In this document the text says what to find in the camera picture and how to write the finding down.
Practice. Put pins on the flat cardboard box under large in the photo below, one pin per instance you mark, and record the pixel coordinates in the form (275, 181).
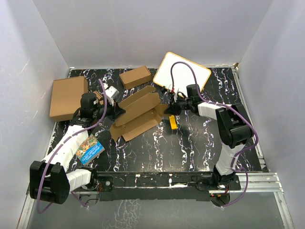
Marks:
(99, 97)

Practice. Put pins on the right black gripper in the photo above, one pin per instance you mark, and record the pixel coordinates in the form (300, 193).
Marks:
(173, 110)

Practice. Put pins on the yellow rectangular block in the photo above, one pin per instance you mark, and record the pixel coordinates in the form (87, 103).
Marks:
(173, 123)

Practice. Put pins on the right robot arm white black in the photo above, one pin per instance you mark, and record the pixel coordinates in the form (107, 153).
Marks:
(232, 122)

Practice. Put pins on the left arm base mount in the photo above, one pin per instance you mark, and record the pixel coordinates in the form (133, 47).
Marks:
(99, 184)

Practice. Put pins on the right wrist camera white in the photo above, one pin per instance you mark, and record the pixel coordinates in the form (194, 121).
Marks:
(174, 96)

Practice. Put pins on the large closed cardboard box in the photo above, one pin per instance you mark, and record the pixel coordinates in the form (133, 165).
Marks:
(66, 96)

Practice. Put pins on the colourful children's book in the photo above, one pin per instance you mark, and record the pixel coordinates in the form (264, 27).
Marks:
(89, 150)

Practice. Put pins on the small cardboard box at back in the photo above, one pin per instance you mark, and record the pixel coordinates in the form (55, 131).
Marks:
(135, 77)

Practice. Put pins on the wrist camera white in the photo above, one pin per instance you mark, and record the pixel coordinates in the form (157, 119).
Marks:
(112, 93)
(174, 96)

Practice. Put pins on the white board orange rim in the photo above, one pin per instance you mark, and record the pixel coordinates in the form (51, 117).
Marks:
(176, 72)

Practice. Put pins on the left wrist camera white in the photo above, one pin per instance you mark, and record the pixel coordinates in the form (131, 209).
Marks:
(112, 93)

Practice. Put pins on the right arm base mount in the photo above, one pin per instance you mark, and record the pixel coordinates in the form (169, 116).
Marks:
(214, 180)

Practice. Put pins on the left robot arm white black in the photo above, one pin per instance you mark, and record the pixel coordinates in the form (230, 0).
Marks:
(65, 168)

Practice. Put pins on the aluminium frame rail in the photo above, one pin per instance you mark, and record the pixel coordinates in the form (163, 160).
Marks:
(167, 201)

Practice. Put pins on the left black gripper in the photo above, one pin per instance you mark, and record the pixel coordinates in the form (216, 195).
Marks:
(116, 111)

